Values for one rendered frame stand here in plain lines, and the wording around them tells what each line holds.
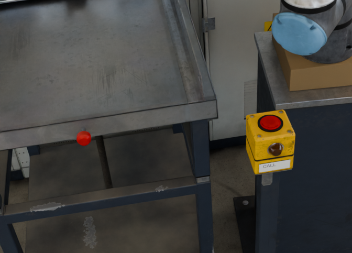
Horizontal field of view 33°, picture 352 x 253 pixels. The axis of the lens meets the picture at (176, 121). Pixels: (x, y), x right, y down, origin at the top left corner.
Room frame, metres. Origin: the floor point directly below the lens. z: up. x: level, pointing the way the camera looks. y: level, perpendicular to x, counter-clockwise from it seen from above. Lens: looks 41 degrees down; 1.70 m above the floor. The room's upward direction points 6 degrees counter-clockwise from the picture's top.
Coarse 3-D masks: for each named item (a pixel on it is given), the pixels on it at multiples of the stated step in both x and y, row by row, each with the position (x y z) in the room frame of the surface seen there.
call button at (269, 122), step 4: (268, 116) 0.89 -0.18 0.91; (272, 116) 0.89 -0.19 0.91; (260, 120) 0.88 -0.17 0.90; (264, 120) 0.88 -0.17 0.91; (268, 120) 0.87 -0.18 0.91; (272, 120) 0.87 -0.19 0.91; (276, 120) 0.87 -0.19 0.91; (260, 124) 0.87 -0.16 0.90; (264, 124) 0.86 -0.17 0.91; (268, 124) 0.86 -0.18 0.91; (272, 124) 0.86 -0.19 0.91; (276, 124) 0.86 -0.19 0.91; (280, 124) 0.86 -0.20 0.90; (268, 128) 0.85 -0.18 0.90; (272, 128) 0.85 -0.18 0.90; (276, 128) 0.85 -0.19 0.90
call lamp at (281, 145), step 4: (272, 144) 0.83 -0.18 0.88; (276, 144) 0.83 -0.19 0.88; (280, 144) 0.83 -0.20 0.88; (268, 148) 0.83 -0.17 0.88; (272, 148) 0.82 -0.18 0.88; (276, 148) 0.82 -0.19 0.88; (280, 148) 0.82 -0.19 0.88; (268, 152) 0.83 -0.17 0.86; (272, 152) 0.82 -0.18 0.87; (276, 152) 0.82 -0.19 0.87; (280, 152) 0.82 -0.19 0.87
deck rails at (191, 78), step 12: (168, 0) 1.51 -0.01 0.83; (168, 12) 1.44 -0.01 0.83; (180, 12) 1.35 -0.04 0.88; (168, 24) 1.38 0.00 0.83; (180, 24) 1.37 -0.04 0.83; (180, 36) 1.32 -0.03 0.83; (180, 48) 1.27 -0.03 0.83; (192, 48) 1.17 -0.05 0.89; (180, 60) 1.21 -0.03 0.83; (192, 60) 1.17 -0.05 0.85; (180, 72) 1.16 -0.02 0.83; (192, 72) 1.16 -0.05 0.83; (192, 84) 1.11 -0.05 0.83; (192, 96) 1.07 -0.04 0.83
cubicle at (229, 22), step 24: (192, 0) 1.74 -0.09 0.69; (216, 0) 1.72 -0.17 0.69; (240, 0) 1.73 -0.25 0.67; (264, 0) 1.74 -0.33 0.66; (216, 24) 1.72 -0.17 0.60; (240, 24) 1.73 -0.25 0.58; (264, 24) 1.74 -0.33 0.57; (216, 48) 1.72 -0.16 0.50; (240, 48) 1.73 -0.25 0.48; (216, 72) 1.72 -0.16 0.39; (240, 72) 1.73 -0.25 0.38; (240, 96) 1.73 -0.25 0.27; (216, 120) 1.72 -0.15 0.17; (240, 120) 1.73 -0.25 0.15; (216, 144) 1.74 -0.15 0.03; (240, 144) 1.75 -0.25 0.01
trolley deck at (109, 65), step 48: (48, 0) 1.58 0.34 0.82; (96, 0) 1.56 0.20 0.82; (144, 0) 1.53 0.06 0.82; (0, 48) 1.35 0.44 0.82; (48, 48) 1.33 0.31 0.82; (96, 48) 1.31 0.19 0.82; (144, 48) 1.29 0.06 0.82; (0, 96) 1.14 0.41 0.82; (48, 96) 1.12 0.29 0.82; (96, 96) 1.11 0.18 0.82; (144, 96) 1.09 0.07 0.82; (0, 144) 1.01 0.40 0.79
